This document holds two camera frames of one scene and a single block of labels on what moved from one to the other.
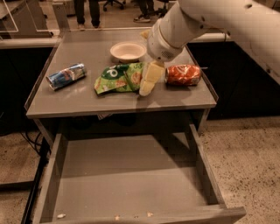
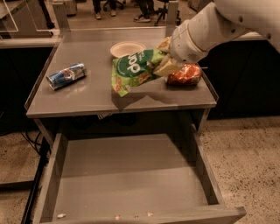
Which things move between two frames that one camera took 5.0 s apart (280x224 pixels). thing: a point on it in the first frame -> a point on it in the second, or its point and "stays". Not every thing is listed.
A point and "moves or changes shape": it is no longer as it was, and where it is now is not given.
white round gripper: (159, 46) -> (183, 44)
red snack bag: (183, 74) stays
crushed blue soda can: (57, 79) stays
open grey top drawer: (130, 179) stays
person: (94, 11) -> (96, 5)
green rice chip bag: (120, 78) moves or changes shape
